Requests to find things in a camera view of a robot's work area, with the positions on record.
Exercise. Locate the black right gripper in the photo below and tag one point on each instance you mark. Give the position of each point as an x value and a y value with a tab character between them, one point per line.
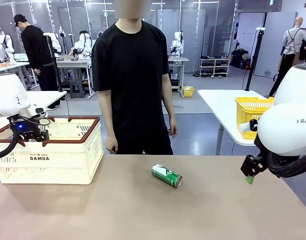
253	165

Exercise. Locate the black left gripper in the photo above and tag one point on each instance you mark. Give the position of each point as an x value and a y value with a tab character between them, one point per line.
25	125

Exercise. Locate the green drink can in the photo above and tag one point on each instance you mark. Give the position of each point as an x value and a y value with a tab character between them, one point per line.
165	173

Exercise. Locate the person's left forearm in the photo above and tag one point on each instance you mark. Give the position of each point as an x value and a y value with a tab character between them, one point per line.
170	107

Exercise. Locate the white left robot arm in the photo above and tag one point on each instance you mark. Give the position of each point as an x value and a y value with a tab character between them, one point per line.
8	95

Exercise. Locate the person's right forearm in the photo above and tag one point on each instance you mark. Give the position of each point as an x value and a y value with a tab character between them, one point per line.
108	125

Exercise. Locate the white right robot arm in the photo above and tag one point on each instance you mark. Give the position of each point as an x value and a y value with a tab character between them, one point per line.
288	125

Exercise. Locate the cream basket brown rim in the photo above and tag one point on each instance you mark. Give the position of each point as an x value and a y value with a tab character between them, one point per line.
55	165

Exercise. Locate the yellow plastic basket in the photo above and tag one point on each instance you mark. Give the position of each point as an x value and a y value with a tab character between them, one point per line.
250	110

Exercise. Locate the person's right hand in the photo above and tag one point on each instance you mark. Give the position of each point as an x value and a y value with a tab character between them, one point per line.
111	145

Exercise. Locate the person's left hand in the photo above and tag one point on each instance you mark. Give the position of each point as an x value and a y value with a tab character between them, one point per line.
172	127

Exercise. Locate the white rectangular table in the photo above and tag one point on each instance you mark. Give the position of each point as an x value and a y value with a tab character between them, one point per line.
50	96

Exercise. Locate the grey step stool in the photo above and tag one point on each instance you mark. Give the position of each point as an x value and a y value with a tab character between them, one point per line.
77	87

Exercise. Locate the white background desk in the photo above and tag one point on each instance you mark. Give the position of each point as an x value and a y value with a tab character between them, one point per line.
179	59
15	64
73	61

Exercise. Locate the white rounded-corner table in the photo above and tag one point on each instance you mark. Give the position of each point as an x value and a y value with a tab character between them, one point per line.
218	107

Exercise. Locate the laptop on desk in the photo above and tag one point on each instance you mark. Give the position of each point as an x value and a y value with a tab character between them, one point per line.
21	57

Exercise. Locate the man in black clothes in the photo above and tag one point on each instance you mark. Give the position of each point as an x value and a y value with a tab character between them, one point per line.
35	45

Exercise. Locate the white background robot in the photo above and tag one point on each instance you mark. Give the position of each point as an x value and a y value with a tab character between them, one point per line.
9	46
177	42
83	42
54	42

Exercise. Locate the person in black t-shirt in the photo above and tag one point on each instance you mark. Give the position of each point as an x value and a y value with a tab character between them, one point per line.
130	87

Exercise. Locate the small yellow floor crate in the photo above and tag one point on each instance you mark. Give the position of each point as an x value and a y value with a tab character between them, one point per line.
188	92

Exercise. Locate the black stand white top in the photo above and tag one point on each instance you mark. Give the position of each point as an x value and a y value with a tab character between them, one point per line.
253	65

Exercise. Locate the white shoe rack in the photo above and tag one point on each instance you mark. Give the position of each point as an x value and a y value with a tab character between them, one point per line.
214	65

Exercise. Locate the black bags pile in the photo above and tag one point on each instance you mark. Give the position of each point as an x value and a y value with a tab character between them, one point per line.
239	58

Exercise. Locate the mannequin with grey apron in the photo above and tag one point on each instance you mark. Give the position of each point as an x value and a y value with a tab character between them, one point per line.
291	42

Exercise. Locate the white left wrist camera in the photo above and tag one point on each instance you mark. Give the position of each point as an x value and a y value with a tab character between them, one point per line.
38	110

